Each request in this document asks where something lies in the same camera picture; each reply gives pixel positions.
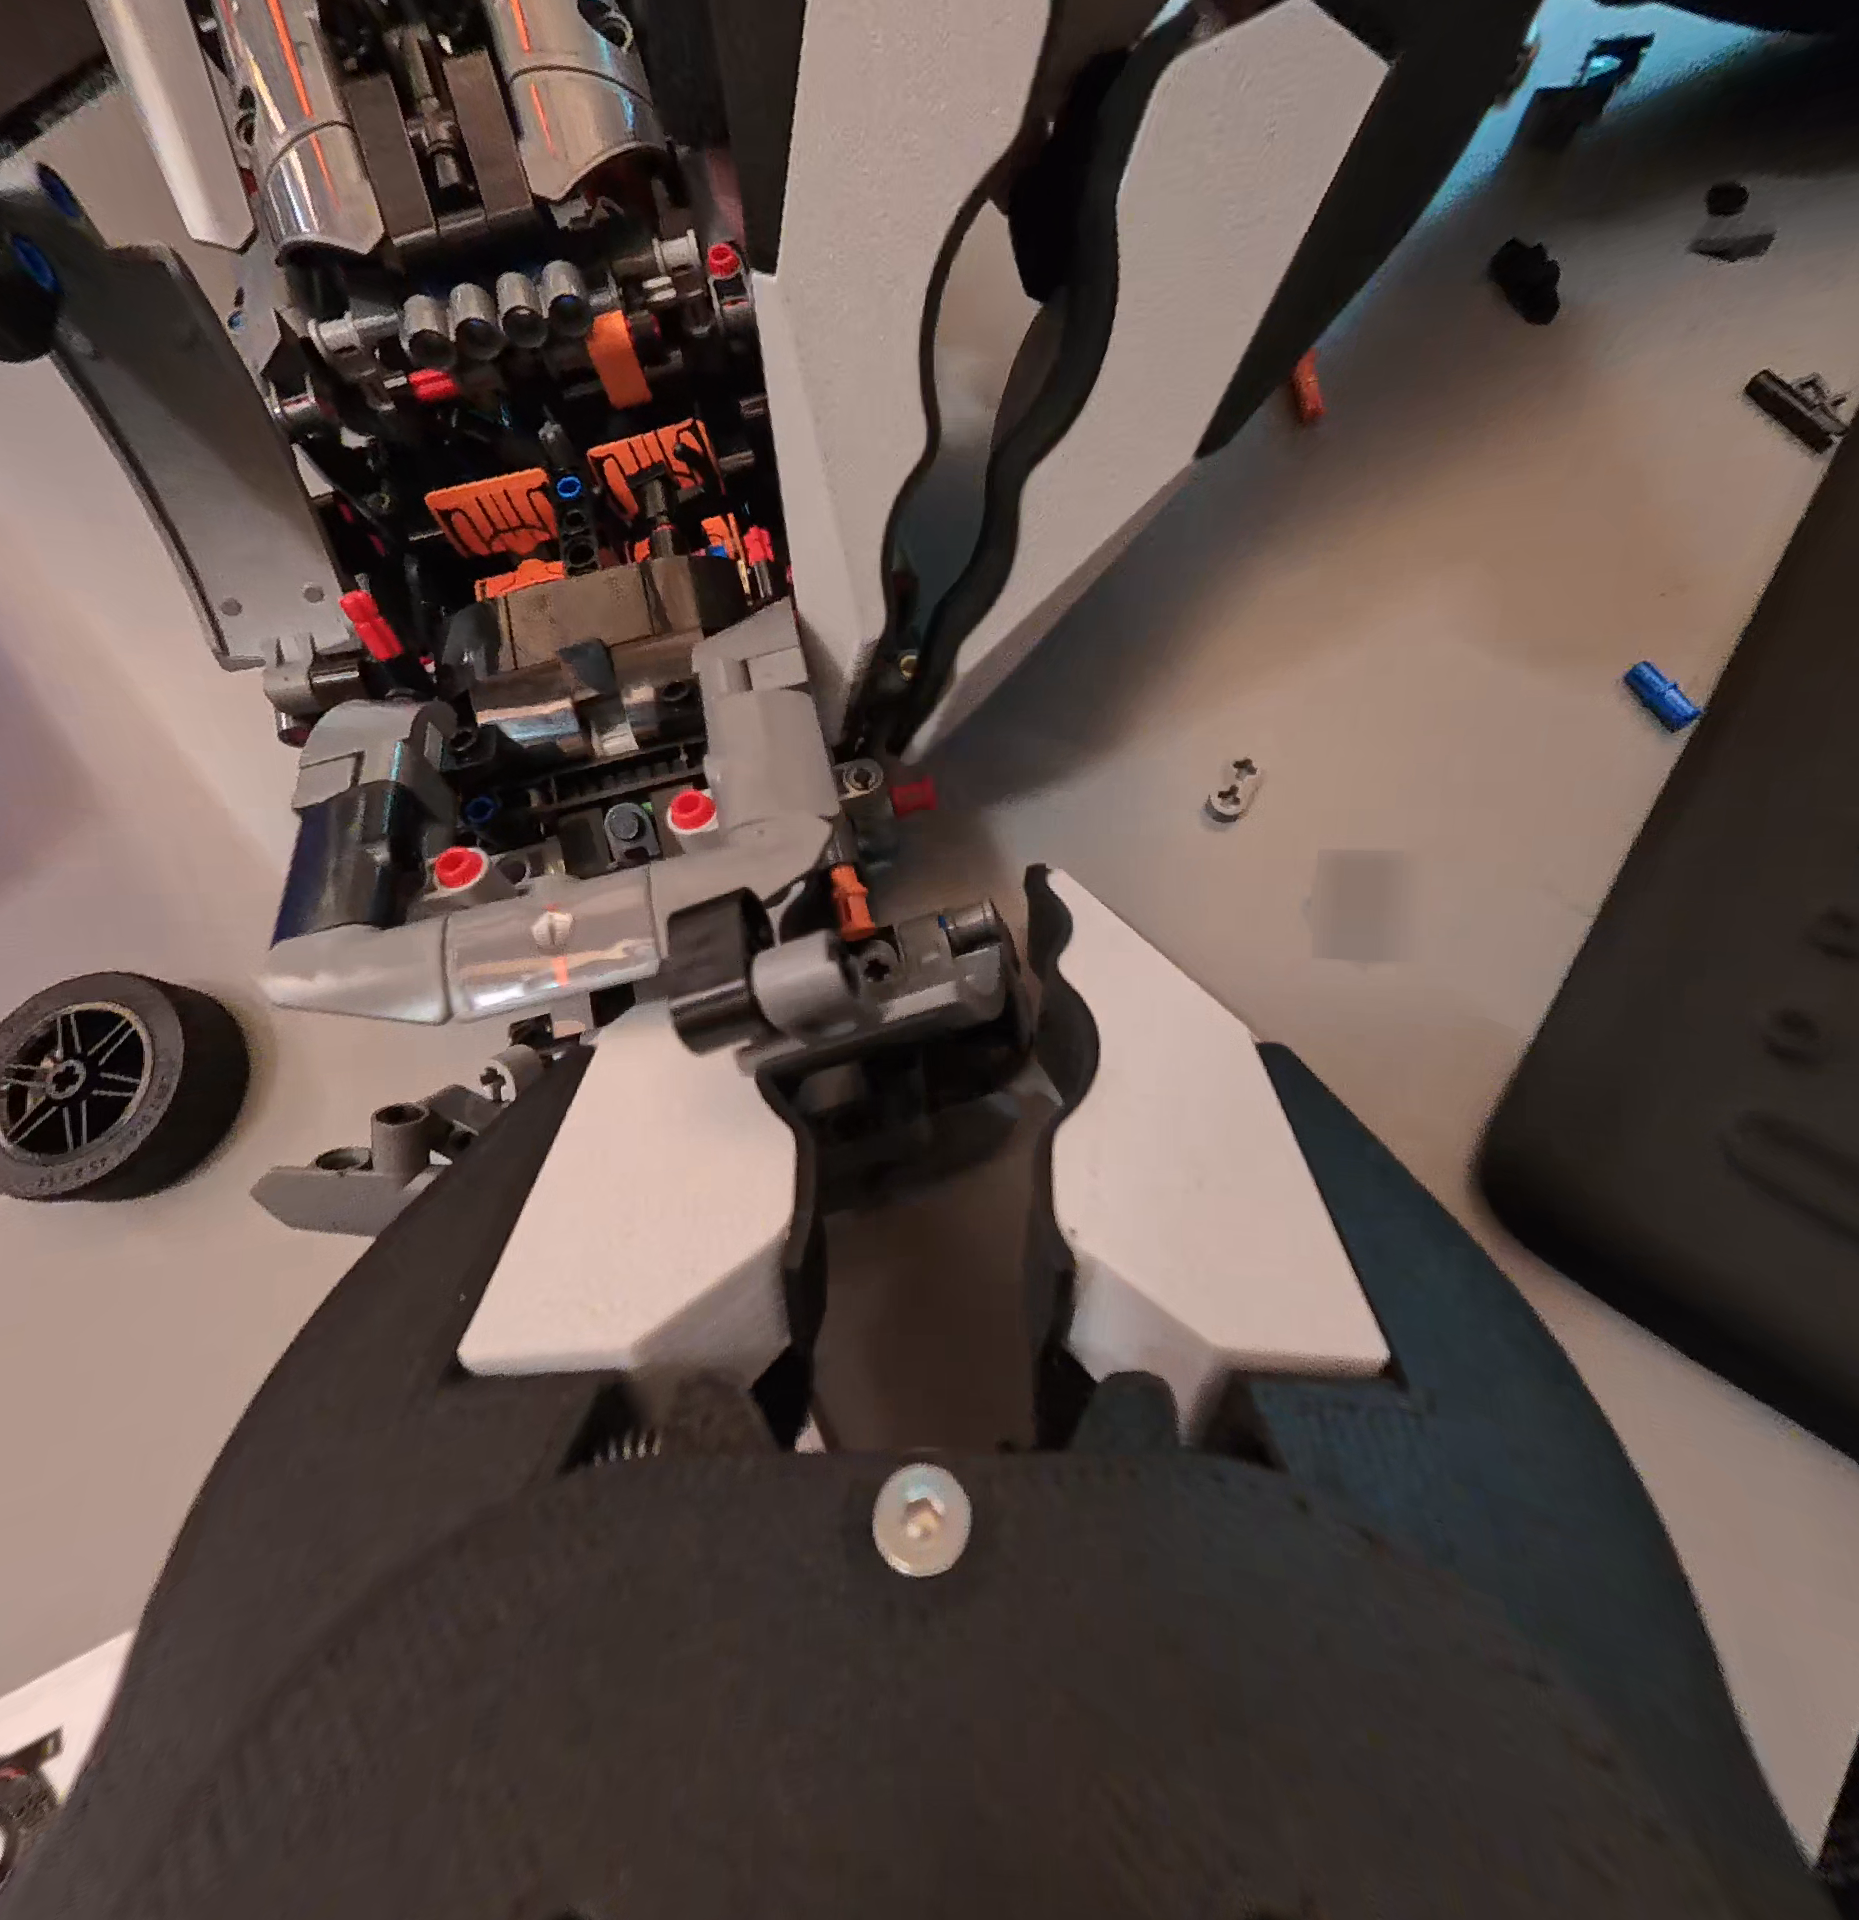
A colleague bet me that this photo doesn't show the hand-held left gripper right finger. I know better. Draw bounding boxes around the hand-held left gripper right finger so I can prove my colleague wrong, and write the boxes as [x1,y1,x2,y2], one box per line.
[1021,865,1397,1429]

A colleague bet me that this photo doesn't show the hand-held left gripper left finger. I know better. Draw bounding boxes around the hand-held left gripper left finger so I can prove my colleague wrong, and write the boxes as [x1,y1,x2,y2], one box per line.
[456,1017,829,1423]

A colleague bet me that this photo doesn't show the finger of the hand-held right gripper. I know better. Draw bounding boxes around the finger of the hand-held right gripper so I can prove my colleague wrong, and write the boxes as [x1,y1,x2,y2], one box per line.
[753,0,1054,726]
[896,0,1391,757]

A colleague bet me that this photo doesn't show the black and grey lego piece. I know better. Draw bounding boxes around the black and grey lego piece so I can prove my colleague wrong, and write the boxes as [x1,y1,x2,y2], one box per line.
[663,884,1029,1089]

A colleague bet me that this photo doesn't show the grey lego car model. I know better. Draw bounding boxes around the grey lego car model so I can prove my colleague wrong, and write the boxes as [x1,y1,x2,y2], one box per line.
[0,0,1041,1242]

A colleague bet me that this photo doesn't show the dark grey lego piece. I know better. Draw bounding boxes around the dark grey lego piece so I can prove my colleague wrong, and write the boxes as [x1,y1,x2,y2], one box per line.
[1519,38,1651,146]

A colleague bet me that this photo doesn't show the black lego tire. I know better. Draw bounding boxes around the black lego tire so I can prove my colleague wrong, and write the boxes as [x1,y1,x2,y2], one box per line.
[0,971,249,1201]

